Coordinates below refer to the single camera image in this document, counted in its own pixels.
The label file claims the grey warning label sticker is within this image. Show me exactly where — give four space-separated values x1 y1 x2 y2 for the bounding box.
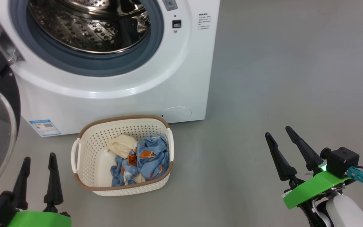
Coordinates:
163 0 178 11

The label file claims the blue garment with beige lining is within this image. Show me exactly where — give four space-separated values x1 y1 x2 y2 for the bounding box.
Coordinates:
107 135 146 187

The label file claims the blue cartoon print garment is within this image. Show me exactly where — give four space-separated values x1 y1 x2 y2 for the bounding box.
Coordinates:
136 135 170 179

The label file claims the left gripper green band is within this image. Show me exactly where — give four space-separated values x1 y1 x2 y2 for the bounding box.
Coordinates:
8 153 72 227

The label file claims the white front-load washing machine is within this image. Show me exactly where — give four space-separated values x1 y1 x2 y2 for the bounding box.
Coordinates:
0 0 221 137

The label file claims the blue energy label sticker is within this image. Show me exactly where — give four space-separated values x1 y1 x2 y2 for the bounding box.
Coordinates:
29 119 61 137

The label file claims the teal right camera connector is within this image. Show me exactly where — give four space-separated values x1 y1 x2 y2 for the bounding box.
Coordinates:
347 166 363 190

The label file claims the round white filter cover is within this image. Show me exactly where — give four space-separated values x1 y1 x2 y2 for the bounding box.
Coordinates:
161 107 192 123

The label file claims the cream basket with brown rim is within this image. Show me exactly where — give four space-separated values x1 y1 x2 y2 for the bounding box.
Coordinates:
71 115 175 196

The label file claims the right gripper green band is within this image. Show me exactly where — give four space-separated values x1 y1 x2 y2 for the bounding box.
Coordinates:
265 126 352 227

